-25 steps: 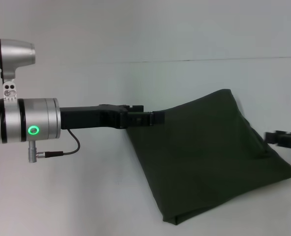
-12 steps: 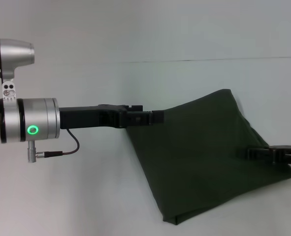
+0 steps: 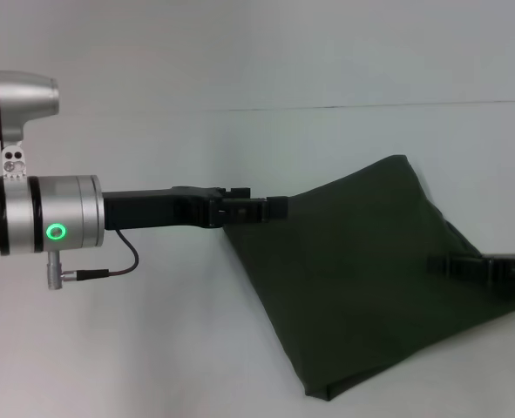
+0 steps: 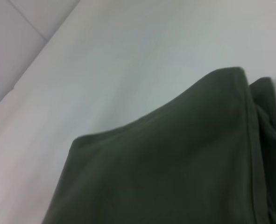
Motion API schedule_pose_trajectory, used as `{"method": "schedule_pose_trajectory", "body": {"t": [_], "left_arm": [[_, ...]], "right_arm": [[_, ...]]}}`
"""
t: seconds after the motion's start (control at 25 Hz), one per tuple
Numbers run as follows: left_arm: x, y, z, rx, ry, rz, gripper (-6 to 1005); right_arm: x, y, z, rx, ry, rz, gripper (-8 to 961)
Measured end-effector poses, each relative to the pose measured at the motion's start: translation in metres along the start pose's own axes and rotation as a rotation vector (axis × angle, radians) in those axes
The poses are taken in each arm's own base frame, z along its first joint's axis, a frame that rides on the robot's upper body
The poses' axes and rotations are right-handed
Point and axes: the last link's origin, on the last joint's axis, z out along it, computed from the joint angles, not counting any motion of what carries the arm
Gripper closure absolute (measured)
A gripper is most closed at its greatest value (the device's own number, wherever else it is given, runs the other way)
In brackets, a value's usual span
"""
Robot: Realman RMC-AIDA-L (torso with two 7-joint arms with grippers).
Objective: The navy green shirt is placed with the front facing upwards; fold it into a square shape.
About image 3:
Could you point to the silver left connector plug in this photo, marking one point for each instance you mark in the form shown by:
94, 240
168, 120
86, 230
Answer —
56, 272

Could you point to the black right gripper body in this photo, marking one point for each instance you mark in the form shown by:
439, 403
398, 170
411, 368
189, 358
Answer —
512, 270

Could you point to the dark green FREE t-shirt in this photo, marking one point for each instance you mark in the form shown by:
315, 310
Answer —
370, 270

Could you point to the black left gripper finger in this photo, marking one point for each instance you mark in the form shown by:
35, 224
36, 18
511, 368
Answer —
252, 211
237, 191

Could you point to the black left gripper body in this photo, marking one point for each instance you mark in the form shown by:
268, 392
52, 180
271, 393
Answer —
161, 209

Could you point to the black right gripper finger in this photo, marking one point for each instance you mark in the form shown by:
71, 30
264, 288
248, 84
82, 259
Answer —
457, 265

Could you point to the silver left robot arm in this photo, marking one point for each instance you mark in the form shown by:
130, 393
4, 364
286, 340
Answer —
39, 215

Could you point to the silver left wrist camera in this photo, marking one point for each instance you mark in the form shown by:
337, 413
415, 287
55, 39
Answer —
19, 104

